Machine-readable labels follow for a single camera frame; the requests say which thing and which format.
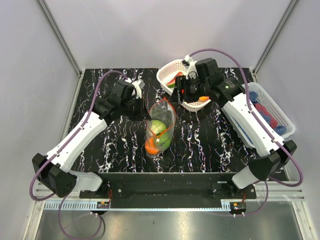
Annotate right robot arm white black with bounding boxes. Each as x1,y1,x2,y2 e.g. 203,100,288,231
173,56,297,199

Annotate white laundry basket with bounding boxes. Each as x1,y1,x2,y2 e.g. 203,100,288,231
224,82,296,148

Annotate red cloth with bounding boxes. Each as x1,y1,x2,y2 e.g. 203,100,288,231
254,103,278,129

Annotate fake orange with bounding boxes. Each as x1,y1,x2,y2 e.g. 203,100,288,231
145,136,159,155

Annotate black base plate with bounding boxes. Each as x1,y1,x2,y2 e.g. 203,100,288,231
79,172,257,211

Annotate purple cable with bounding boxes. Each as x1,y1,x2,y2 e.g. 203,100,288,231
186,48,305,187
29,70,133,202

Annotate blue patterned cloth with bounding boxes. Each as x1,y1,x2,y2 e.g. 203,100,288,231
248,82,296,139

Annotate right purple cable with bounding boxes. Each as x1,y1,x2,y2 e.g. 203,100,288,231
186,48,305,187

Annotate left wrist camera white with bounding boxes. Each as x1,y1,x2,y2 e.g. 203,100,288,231
132,80,145,99

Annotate white perforated basket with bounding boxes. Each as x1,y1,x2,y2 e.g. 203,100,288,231
156,59,211,112

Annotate fake green apple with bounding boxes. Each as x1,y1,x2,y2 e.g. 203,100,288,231
157,134,171,150

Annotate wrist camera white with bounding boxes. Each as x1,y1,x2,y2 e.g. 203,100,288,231
132,80,145,99
182,55,198,79

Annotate fake watermelon slice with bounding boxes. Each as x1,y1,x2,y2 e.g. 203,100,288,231
166,71,184,88

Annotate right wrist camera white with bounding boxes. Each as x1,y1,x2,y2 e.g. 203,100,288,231
182,55,198,79

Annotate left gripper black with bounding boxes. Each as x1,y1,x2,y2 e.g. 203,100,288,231
121,94,152,121

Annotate fake peach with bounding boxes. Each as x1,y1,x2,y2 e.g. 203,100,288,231
198,96,210,103

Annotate aluminium frame rail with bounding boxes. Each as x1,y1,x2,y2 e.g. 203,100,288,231
36,182,305,212

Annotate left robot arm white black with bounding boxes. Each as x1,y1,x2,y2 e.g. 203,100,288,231
32,80,151,198

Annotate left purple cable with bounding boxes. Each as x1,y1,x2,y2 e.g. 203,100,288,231
29,70,133,202

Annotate clear zip top bag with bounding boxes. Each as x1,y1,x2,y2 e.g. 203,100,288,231
144,97,176,159

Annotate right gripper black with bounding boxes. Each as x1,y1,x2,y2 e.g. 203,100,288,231
168,75,209,104

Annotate fake green cabbage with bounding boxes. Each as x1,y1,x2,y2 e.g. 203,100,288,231
151,120,167,136

